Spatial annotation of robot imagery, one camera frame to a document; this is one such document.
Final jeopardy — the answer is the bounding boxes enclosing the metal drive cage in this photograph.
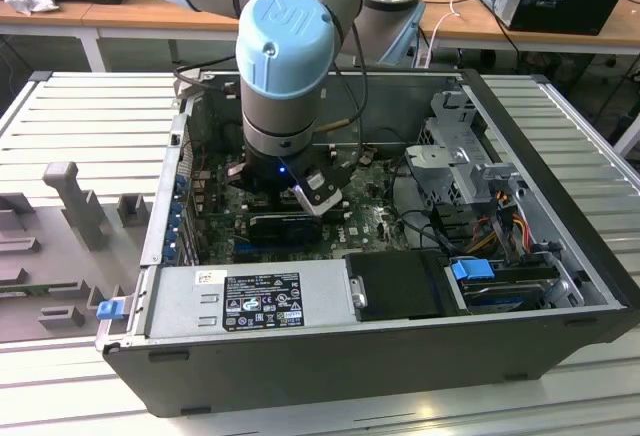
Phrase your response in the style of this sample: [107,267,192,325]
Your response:
[404,90,531,207]

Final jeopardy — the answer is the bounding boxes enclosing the black plastic shroud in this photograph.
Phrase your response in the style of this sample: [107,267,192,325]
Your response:
[344,250,469,322]

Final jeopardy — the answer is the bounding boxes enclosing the green motherboard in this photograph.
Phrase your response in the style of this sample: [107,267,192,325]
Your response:
[197,148,416,265]

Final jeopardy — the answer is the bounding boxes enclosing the wooden desk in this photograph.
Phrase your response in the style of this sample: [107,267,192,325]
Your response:
[0,0,640,75]

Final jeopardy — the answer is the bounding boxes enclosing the green RAM stick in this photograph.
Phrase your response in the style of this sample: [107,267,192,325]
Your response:
[0,283,56,301]

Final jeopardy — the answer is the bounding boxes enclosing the coloured power wire bundle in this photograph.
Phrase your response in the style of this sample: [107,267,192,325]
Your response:
[469,205,532,257]

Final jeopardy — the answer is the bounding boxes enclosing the black RAM slot row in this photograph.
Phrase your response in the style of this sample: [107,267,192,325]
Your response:
[247,197,350,222]

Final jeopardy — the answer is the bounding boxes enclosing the white cable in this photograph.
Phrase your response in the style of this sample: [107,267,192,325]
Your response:
[427,0,464,52]

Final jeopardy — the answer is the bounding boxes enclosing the grey power supply unit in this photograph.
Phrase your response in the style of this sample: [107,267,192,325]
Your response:
[144,259,361,340]

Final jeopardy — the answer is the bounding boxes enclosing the blue case latch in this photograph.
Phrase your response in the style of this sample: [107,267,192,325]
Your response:
[97,299,124,321]

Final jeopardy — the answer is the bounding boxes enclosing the hard disk in blue carrier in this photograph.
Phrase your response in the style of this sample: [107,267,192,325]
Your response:
[449,255,559,315]

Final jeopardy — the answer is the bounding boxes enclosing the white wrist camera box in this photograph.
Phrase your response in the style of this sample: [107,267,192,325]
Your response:
[289,168,346,217]

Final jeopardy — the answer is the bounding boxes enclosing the grey parts rack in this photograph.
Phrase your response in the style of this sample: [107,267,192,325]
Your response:
[0,160,156,345]

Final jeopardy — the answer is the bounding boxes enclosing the low-profile graphics card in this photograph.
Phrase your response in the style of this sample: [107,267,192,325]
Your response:
[248,213,324,245]

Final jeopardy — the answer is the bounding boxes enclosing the black PC case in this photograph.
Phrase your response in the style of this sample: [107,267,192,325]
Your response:
[94,66,640,420]

